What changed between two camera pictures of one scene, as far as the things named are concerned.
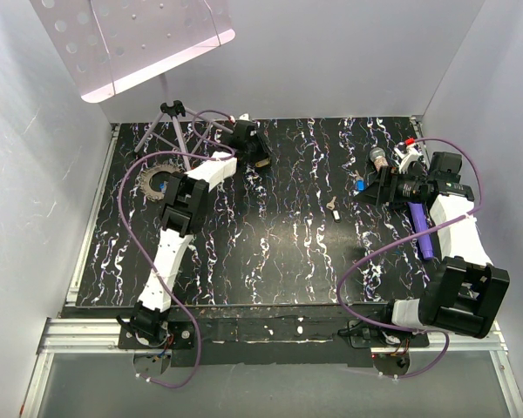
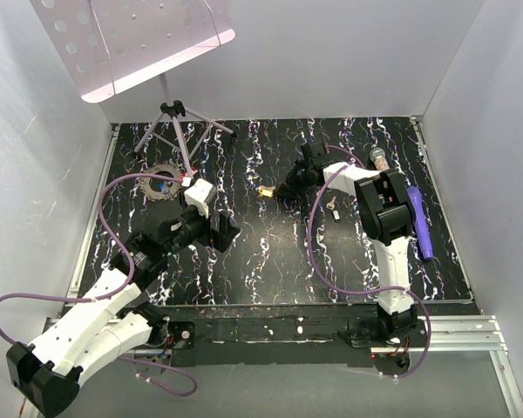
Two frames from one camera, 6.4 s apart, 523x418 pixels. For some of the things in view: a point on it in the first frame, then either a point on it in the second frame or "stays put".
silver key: x=331 y=205 stays put
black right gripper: x=383 y=188 to x=288 y=188
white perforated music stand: x=109 y=45 stays put
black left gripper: x=264 y=153 to x=219 y=239
